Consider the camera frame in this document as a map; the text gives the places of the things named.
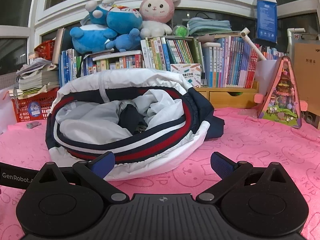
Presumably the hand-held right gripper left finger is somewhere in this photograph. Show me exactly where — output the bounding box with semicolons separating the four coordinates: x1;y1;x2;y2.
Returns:
32;151;129;203

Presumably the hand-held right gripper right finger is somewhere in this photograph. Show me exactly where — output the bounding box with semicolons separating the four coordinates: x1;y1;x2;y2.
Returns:
196;151;288;203

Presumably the white navy jacket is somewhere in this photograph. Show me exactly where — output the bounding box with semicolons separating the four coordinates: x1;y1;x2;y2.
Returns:
46;69;225;182

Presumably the pink printed blanket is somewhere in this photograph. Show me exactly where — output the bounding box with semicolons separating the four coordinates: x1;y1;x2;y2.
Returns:
0;106;320;240

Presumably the white paper bag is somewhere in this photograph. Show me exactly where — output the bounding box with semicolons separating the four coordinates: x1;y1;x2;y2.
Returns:
0;87;17;134

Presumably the wooden drawer organizer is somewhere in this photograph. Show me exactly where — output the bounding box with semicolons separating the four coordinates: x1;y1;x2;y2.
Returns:
194;81;259;109

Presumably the large red plastic basket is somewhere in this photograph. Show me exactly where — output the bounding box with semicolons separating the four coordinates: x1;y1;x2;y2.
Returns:
11;87;60;123

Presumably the pink triangular toy house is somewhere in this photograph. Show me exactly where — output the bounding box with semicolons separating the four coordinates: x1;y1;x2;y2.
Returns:
255;56;309;130

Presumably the white printed box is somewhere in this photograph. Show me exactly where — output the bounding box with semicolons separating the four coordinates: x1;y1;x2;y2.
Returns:
170;63;202;88

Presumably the stack of papers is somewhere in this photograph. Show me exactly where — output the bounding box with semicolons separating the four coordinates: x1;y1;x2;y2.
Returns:
9;57;60;99

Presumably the small blue plush toy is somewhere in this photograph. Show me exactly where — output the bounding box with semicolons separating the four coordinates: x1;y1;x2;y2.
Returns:
105;28;142;52

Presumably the white tube lamp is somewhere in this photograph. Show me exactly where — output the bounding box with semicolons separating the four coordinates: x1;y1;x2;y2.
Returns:
236;27;267;61

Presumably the brown cardboard box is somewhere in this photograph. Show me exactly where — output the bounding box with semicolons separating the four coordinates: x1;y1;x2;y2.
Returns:
294;42;320;117

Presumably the large blue whale plush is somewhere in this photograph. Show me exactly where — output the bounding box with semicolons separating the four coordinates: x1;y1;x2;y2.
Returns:
69;22;118;55

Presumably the tan board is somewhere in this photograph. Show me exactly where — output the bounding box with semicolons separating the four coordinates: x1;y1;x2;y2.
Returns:
52;27;66;64

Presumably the small red plastic basket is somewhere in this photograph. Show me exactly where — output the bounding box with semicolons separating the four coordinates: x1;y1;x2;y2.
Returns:
34;40;56;61

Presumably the green ball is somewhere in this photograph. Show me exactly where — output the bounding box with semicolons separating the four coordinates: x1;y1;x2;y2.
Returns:
173;25;190;38

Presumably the teal folded cloth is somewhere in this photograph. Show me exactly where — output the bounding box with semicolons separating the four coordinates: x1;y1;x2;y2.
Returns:
186;17;232;37

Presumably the round blue plush toy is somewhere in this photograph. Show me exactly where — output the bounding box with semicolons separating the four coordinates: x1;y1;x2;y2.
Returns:
106;5;143;35

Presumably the white pipe rack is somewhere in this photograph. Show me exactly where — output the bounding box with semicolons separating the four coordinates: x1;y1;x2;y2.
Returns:
287;28;306;55

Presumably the pink rabbit plush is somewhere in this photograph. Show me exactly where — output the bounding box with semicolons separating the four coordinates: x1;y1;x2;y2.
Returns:
139;0;182;39

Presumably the black strap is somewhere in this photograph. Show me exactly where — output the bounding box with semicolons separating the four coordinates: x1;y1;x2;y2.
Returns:
76;52;85;78

